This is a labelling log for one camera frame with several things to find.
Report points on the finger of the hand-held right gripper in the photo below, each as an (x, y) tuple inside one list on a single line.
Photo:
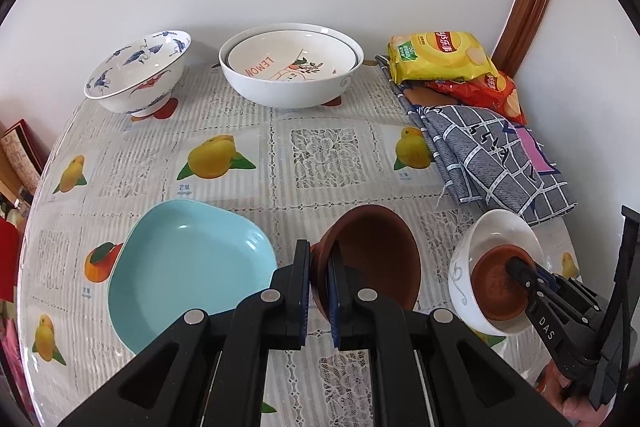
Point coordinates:
[(520, 272), (547, 281)]

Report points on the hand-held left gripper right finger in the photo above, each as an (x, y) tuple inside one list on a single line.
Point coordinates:
[(334, 307)]

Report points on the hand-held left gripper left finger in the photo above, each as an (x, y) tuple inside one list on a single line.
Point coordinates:
[(302, 307)]

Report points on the small brown bowl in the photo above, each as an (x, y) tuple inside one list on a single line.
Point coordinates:
[(375, 247), (495, 287)]

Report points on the plain white bowl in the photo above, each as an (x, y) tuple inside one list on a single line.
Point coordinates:
[(462, 279)]

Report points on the teal square plate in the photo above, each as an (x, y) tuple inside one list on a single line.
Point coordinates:
[(190, 267)]

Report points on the person's right hand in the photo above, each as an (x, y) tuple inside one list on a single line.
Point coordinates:
[(575, 412)]

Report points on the grey checked cloth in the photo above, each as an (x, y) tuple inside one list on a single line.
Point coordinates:
[(490, 167)]

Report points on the pink cloth piece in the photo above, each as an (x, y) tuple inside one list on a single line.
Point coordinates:
[(535, 147)]

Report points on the red chip bag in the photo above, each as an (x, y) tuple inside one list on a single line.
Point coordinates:
[(500, 94)]

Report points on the large white bowl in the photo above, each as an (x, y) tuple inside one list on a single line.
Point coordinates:
[(290, 92)]

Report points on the yellow chip bag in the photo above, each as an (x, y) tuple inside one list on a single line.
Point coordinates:
[(440, 54)]

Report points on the white bowl with orange print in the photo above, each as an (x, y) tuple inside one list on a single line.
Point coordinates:
[(280, 54)]

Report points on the blue patterned white bowl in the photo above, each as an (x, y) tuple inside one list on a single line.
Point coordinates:
[(135, 77)]

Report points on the pink fabric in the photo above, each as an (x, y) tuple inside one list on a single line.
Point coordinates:
[(10, 347)]

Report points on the red paper bag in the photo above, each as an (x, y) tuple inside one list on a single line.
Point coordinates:
[(7, 257)]

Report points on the patterned book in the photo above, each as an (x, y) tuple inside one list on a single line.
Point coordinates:
[(22, 152)]

